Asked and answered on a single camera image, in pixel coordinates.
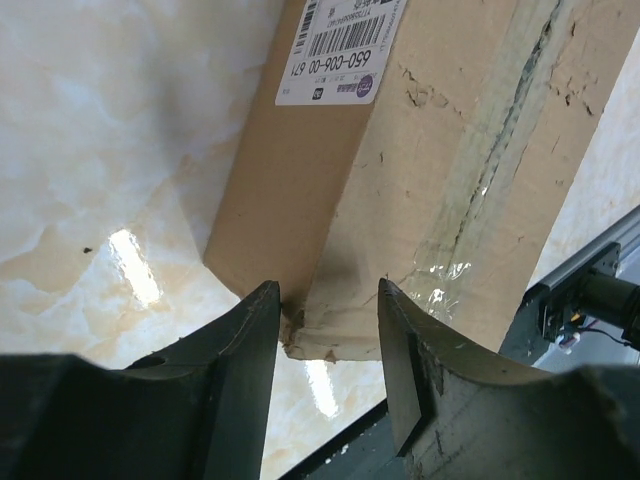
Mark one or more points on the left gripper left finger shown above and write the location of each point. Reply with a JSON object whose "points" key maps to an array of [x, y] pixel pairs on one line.
{"points": [[196, 409]]}

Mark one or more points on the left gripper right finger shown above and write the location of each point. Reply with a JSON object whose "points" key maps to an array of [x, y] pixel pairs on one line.
{"points": [[461, 411]]}

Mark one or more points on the brown cardboard express box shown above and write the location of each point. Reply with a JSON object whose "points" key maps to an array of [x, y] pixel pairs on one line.
{"points": [[448, 184]]}

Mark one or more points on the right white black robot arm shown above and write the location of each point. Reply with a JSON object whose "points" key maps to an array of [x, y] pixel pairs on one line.
{"points": [[613, 301]]}

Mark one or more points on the white shipping label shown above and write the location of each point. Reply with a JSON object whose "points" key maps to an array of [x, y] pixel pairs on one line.
{"points": [[340, 52]]}

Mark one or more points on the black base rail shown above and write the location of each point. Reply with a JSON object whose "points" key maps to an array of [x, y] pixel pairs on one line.
{"points": [[548, 332]]}

